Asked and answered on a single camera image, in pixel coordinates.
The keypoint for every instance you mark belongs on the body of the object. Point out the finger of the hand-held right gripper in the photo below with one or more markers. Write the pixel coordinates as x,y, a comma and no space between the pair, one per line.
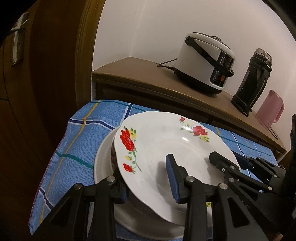
222,162
244,161

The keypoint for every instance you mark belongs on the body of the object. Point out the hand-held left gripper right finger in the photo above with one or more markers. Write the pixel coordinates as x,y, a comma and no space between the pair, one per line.
172,180

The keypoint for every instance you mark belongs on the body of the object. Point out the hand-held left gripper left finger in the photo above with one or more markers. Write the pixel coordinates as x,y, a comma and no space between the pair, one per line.
115,190

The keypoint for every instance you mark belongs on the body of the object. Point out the grey round plate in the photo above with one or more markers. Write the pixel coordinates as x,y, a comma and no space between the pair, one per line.
104,166

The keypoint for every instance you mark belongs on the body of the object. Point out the white plate pink floral rim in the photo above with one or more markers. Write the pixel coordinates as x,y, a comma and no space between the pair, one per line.
113,155

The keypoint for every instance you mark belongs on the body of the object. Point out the white plate with red flowers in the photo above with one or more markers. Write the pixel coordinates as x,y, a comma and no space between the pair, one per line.
157,143

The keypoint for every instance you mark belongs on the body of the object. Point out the pink electric kettle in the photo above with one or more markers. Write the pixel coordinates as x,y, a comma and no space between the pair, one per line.
269,111

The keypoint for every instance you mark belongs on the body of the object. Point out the blue checked tablecloth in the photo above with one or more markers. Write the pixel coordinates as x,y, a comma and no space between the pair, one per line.
76,139

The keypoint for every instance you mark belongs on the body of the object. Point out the black thermos flask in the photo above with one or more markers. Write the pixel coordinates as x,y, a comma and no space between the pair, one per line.
252,85

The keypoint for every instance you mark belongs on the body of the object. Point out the white rice cooker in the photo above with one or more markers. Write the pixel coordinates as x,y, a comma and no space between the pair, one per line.
196,62

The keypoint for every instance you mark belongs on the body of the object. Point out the wooden sideboard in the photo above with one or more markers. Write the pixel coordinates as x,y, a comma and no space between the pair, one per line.
143,69

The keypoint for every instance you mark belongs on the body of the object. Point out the wooden door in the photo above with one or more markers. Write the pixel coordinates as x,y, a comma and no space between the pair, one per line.
50,92

